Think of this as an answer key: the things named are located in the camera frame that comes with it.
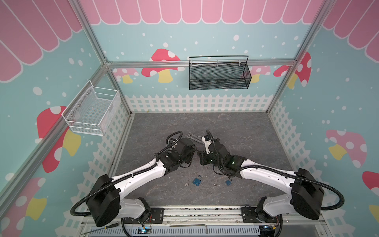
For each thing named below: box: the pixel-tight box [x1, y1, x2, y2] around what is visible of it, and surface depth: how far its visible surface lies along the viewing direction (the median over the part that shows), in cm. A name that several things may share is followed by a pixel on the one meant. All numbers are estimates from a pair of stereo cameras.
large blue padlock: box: [192, 175, 203, 187], surface depth 87 cm
